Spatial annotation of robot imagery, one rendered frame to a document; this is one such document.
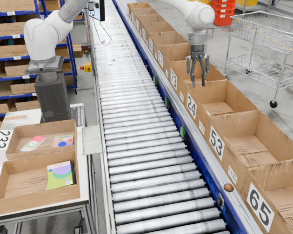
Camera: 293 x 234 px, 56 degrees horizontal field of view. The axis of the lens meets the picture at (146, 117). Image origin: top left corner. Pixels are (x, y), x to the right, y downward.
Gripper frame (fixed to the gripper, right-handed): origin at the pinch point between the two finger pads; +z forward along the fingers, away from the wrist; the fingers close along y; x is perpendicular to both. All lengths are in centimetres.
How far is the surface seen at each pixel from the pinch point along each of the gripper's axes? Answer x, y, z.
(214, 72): -44, -29, 0
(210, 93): -24.6, -17.2, 11.9
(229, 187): 44, 4, 43
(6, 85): -174, 154, 4
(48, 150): -10, 89, 32
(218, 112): -14.6, -18.0, 23.5
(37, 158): -5, 94, 34
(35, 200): 20, 92, 46
